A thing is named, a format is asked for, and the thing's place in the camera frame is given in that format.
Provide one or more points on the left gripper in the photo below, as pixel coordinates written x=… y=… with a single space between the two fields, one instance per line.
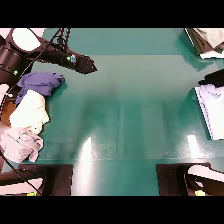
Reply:
x=85 y=64

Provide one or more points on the black T-shirt with white print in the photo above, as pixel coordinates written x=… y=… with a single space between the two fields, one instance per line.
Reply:
x=215 y=78

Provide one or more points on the pale pink garment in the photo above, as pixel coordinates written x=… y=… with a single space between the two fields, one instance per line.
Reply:
x=20 y=143

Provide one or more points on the cream garment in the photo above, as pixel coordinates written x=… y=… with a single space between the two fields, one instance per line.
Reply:
x=30 y=111

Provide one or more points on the white garment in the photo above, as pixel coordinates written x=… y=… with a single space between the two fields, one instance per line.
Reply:
x=213 y=36

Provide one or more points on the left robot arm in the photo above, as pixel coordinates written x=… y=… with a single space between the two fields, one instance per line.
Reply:
x=20 y=55

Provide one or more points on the purple garment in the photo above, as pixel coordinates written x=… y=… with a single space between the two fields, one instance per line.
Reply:
x=41 y=82

